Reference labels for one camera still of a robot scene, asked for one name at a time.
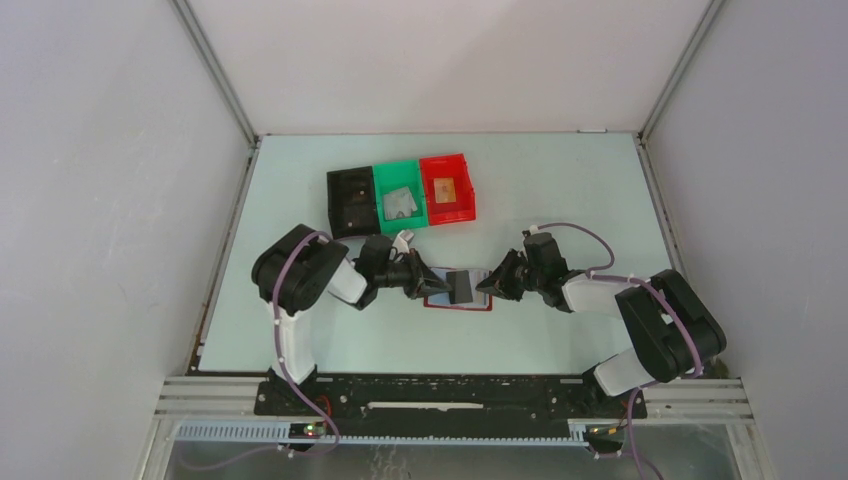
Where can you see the grey card in green bin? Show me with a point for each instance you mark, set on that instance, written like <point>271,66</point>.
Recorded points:
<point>399,203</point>

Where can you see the black plastic bin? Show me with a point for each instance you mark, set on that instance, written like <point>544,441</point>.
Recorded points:
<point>352,205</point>

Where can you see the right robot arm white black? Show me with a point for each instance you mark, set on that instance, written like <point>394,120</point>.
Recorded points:
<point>672,332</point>

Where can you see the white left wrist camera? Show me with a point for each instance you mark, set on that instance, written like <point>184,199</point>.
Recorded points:
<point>403,240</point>

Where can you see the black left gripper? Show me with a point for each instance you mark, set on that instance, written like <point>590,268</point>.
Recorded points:
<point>423,280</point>

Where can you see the orange card in red bin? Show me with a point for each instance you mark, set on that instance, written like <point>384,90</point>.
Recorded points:
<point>444,190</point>

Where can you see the grey slotted cable duct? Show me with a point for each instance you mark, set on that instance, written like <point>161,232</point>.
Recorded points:
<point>285,433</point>

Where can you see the green plastic bin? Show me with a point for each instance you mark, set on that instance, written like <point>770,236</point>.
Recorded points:
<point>394,175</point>

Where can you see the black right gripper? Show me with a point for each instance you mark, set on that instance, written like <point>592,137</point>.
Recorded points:
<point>501,279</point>

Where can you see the aluminium frame rail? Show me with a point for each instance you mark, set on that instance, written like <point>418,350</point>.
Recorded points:
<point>196,397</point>

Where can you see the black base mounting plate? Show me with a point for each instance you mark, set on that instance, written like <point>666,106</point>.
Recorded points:
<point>420,404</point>

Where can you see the red leather card holder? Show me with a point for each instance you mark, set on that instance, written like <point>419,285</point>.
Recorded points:
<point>457,308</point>

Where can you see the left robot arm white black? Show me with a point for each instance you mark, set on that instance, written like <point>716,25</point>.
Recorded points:
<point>305,264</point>

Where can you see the red plastic bin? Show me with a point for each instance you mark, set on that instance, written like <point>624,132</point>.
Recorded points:
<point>453,166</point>

